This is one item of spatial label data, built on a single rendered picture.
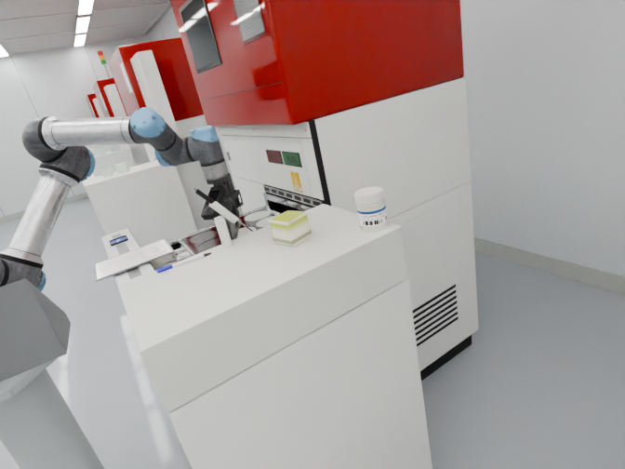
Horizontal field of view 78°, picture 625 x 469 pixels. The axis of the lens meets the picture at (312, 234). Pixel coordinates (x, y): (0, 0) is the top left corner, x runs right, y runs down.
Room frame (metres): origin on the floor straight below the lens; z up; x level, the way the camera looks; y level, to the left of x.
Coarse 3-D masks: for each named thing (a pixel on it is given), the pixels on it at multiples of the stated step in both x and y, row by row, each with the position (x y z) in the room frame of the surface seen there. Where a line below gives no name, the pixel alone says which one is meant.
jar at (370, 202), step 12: (360, 192) 0.90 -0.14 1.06; (372, 192) 0.88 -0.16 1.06; (360, 204) 0.88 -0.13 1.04; (372, 204) 0.87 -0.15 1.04; (384, 204) 0.88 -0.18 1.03; (360, 216) 0.88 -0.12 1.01; (372, 216) 0.86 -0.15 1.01; (384, 216) 0.87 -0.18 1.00; (360, 228) 0.90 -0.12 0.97; (372, 228) 0.86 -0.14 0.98; (384, 228) 0.87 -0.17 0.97
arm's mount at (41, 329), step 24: (0, 288) 0.84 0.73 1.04; (24, 288) 0.86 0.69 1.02; (0, 312) 0.83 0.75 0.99; (24, 312) 0.85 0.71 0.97; (48, 312) 0.90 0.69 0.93; (0, 336) 0.82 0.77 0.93; (24, 336) 0.84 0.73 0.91; (48, 336) 0.86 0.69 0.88; (0, 360) 0.81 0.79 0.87; (24, 360) 0.83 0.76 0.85; (48, 360) 0.85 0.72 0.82
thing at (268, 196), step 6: (264, 198) 1.56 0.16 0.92; (270, 198) 1.51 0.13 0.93; (276, 198) 1.46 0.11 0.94; (282, 198) 1.42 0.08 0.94; (288, 198) 1.40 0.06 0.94; (270, 204) 1.55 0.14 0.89; (282, 204) 1.42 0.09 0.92; (288, 204) 1.37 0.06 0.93; (294, 204) 1.33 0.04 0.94; (300, 204) 1.30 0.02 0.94; (306, 204) 1.28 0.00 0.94; (276, 210) 1.51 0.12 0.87; (300, 210) 1.30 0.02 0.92
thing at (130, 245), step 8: (120, 232) 1.39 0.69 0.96; (128, 232) 1.36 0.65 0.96; (104, 240) 1.32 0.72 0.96; (128, 240) 1.26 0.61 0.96; (112, 248) 1.21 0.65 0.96; (120, 248) 1.20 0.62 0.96; (128, 248) 1.17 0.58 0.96; (112, 256) 1.13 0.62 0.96; (144, 264) 1.00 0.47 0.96; (128, 272) 0.98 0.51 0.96; (136, 272) 0.97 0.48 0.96; (144, 272) 0.95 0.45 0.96; (120, 280) 0.93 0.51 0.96; (128, 280) 0.92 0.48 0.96
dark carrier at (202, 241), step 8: (264, 208) 1.48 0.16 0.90; (272, 216) 1.36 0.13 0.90; (248, 224) 1.33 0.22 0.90; (200, 232) 1.36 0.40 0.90; (208, 232) 1.35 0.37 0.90; (216, 232) 1.33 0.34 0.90; (184, 240) 1.31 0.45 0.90; (192, 240) 1.30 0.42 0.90; (200, 240) 1.28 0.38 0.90; (208, 240) 1.26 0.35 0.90; (216, 240) 1.24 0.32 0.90; (192, 248) 1.21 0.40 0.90; (200, 248) 1.19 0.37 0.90; (208, 248) 1.18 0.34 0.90
